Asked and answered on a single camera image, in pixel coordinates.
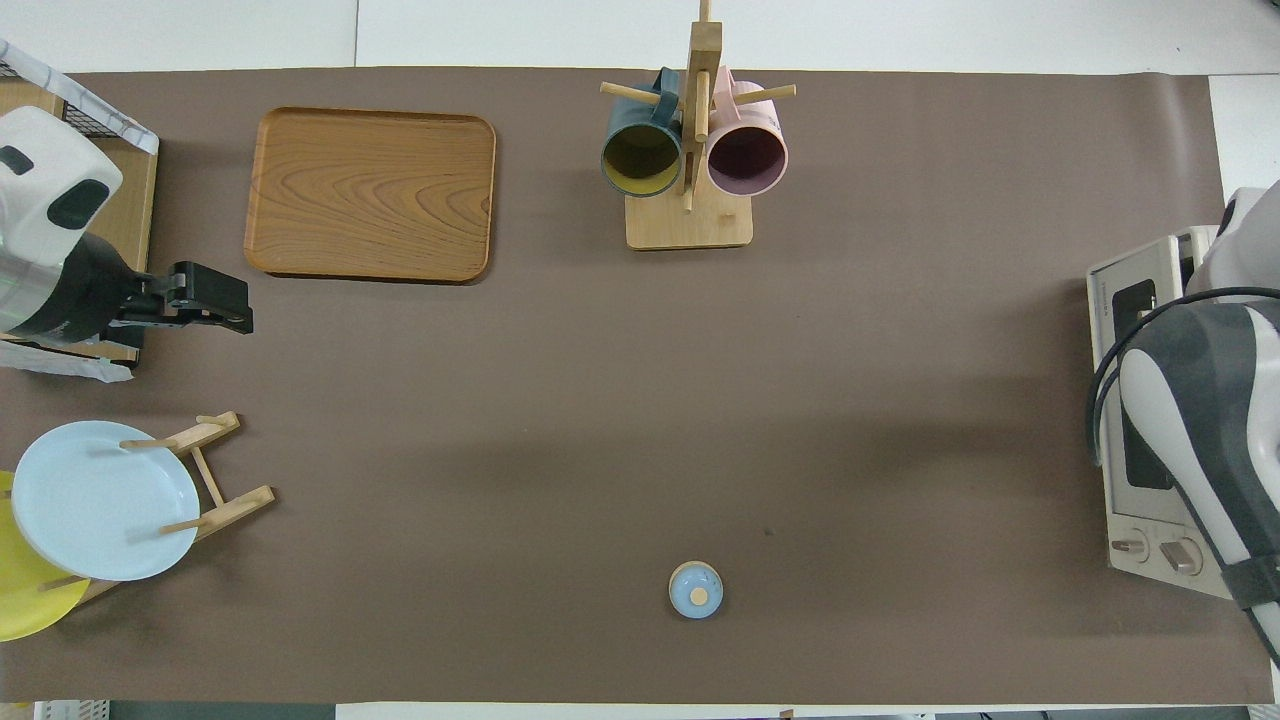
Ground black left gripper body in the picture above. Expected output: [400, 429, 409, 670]
[105, 264, 198, 347]

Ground beige toaster oven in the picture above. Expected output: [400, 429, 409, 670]
[1087, 225, 1280, 601]

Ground white fabric strip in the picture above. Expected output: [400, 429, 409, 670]
[0, 340, 133, 384]

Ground brown wooden tray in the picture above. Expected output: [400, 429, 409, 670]
[243, 107, 498, 284]

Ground wooden plate rack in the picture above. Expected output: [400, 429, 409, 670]
[40, 411, 276, 606]

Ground white checked cloth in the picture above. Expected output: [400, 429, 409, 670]
[0, 40, 159, 156]

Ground light blue plate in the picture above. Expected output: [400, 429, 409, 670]
[11, 420, 201, 582]

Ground brown table mat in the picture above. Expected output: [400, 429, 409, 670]
[0, 66, 1276, 706]

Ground yellow plate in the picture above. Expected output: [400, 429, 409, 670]
[0, 470, 91, 643]

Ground dark blue mug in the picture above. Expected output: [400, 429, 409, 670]
[600, 68, 684, 199]

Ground wooden mug rack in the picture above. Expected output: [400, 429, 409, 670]
[600, 0, 798, 251]

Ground pink mug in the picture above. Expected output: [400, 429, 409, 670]
[705, 66, 790, 198]

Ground small blue bowl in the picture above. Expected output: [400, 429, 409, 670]
[668, 561, 724, 620]

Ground black wire basket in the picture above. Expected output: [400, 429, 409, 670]
[0, 58, 113, 137]

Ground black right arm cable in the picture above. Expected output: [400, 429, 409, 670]
[1087, 287, 1280, 468]

